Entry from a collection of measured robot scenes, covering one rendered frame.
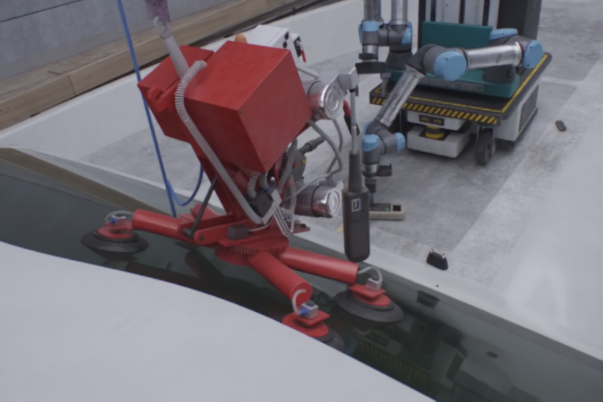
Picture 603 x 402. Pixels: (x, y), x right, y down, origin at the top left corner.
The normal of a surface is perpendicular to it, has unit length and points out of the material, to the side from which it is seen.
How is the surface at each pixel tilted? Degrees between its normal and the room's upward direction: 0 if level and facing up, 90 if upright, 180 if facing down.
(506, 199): 0
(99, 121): 90
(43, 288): 21
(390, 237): 0
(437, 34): 90
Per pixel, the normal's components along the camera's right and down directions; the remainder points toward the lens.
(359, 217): 0.30, 0.44
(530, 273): 0.02, -0.83
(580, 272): 0.20, -0.73
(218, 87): -0.28, -0.67
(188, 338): 0.16, -0.96
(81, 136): 0.77, 0.26
